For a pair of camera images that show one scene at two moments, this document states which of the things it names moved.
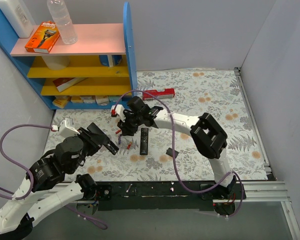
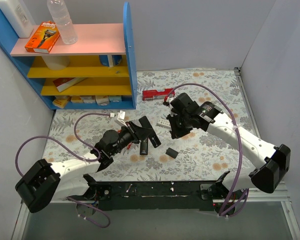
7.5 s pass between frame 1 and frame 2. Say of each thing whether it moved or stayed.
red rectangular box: stayed
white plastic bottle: stayed
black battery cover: stayed
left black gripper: moved
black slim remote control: stayed
